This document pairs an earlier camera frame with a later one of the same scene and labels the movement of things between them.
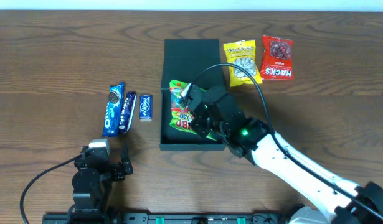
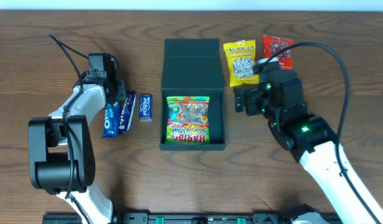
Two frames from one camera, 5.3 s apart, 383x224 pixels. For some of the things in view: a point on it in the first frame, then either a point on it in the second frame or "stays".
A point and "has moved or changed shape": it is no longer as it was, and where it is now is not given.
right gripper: [197, 109] -> [250, 100]
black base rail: [166, 218] stays
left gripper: [115, 171] -> [120, 90]
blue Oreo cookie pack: [113, 115] stays
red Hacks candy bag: [278, 58] stays
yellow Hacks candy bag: [242, 53] stays
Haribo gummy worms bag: [181, 113] has moved or changed shape
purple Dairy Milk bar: [127, 112] stays
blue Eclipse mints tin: [146, 107] stays
